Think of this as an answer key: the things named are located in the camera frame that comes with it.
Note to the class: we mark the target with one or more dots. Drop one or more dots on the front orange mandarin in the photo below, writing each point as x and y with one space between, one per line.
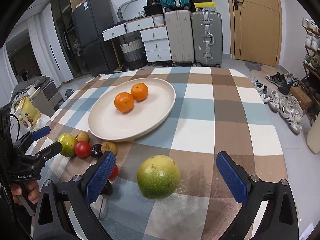
124 102

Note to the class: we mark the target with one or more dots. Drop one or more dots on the black refrigerator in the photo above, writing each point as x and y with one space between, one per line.
90 19

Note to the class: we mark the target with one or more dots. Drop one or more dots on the white drawer cabinet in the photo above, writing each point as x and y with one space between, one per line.
156 44

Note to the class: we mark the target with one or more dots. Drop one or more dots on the orange mandarin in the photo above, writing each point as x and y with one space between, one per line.
124 102
139 91

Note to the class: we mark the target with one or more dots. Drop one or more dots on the woven laundry basket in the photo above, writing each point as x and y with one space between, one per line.
134 54

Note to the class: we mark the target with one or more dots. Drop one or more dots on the large yellow-green passion fruit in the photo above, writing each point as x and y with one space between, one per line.
158 177

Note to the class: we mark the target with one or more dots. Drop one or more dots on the beige suitcase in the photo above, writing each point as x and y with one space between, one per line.
180 35

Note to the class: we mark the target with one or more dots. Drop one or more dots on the checkered tablecloth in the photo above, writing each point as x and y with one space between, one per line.
216 109

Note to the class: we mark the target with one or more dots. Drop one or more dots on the small green passion fruit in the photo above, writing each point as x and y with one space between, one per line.
68 143

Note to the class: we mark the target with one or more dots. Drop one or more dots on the red cherry tomato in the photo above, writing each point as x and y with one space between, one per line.
82 149
114 173

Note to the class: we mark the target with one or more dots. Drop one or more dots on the rear orange mandarin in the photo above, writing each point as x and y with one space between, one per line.
139 91

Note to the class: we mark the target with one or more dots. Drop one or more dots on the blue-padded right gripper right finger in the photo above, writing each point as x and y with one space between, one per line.
279 221

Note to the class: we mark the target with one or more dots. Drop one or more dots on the white desk drawer unit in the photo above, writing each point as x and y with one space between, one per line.
133 25

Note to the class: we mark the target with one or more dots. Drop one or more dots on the wooden door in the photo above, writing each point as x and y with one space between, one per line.
256 30

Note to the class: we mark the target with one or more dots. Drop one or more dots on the white striped sneaker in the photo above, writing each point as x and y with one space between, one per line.
292 117

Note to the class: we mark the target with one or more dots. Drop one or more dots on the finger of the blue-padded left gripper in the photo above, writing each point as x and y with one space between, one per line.
36 135
48 152

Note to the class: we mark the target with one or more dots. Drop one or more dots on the grey aluminium suitcase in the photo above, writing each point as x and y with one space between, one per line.
207 38

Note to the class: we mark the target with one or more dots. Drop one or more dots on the brown longan fruit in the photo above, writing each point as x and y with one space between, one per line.
83 136
108 146

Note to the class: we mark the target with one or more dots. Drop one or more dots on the dark cherry with stem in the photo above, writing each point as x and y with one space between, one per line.
106 192

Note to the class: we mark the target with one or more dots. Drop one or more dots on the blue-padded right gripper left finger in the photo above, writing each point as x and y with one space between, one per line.
52 220

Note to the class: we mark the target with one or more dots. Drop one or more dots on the wooden shoe rack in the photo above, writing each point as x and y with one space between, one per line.
310 83

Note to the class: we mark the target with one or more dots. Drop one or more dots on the cream oval plate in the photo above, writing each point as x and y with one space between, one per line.
107 123

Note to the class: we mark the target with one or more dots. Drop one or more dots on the black yellow box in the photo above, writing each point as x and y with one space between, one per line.
205 6

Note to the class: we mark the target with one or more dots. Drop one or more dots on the yellow snack bag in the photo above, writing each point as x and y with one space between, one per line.
27 114

